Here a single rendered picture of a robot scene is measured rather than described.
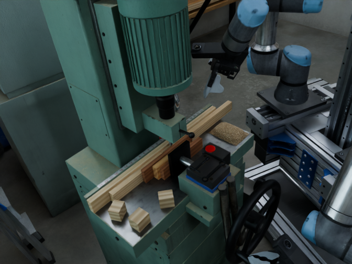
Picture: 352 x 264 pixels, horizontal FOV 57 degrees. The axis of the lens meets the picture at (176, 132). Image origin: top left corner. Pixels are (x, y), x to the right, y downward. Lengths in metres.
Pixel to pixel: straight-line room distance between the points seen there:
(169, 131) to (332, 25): 3.64
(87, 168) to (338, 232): 0.89
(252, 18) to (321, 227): 0.54
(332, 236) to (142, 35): 0.66
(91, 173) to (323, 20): 3.71
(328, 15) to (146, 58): 3.74
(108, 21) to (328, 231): 0.77
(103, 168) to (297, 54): 0.91
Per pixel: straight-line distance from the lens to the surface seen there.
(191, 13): 3.52
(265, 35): 1.45
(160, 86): 0.88
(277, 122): 1.54
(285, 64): 1.48
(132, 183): 1.04
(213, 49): 1.03
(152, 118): 1.05
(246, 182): 1.44
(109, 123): 1.14
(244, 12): 0.91
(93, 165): 1.34
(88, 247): 2.10
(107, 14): 0.93
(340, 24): 4.42
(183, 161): 1.04
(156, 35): 0.82
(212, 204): 0.96
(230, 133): 1.19
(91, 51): 1.01
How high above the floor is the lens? 1.68
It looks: 38 degrees down
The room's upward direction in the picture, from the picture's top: 6 degrees counter-clockwise
